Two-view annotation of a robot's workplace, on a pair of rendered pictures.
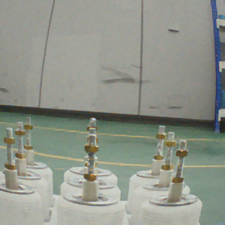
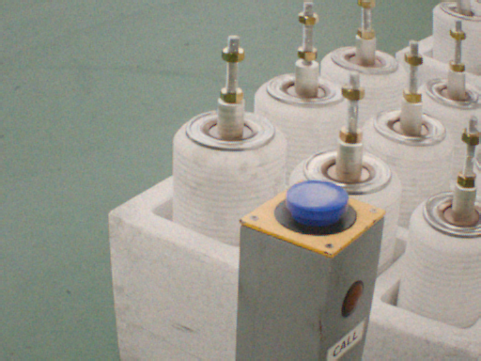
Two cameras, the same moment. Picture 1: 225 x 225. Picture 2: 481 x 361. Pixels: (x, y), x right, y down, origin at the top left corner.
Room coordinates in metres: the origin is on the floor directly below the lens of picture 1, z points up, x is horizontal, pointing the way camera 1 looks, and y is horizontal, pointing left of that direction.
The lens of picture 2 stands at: (0.33, 0.85, 0.67)
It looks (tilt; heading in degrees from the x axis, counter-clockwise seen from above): 27 degrees down; 307
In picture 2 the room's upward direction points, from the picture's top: 2 degrees clockwise
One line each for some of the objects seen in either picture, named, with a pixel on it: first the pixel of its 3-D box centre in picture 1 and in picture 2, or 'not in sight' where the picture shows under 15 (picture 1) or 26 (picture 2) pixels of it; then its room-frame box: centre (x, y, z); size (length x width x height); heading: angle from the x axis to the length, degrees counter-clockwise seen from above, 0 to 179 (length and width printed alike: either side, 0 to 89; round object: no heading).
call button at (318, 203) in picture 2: not in sight; (317, 207); (0.68, 0.31, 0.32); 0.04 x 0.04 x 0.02
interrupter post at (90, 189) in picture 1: (90, 191); not in sight; (0.65, 0.02, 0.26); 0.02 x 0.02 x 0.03
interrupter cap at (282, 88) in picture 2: (90, 172); (306, 91); (0.88, 0.03, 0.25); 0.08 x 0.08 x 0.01
